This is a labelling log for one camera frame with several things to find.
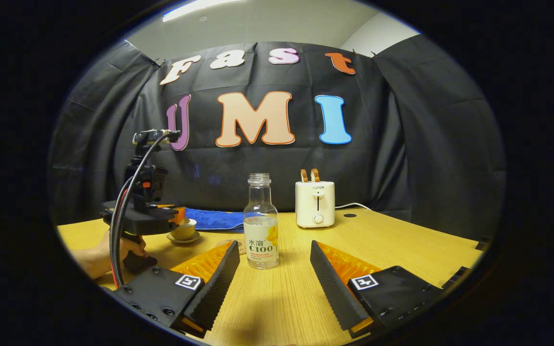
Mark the black backdrop cloth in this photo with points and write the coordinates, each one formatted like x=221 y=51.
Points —
x=402 y=144

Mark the white toaster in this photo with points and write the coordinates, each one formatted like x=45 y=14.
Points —
x=314 y=204

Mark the clear water bottle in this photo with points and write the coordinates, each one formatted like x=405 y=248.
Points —
x=260 y=240

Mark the bread slice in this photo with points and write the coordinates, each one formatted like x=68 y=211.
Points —
x=315 y=175
x=304 y=176

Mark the round wooden coaster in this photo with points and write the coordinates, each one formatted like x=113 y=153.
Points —
x=239 y=246

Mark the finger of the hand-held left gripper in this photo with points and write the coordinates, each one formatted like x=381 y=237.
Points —
x=177 y=216

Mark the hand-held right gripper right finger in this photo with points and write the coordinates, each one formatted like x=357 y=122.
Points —
x=334 y=293

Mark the cream saucer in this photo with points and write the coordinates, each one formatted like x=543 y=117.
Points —
x=183 y=239

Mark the ceiling light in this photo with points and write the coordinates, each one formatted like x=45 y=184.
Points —
x=200 y=8

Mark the blue towel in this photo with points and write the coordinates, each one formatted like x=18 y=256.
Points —
x=214 y=220

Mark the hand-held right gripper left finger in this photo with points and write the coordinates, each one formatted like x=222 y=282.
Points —
x=214 y=293

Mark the cream teacup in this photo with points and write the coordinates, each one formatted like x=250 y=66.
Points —
x=184 y=231

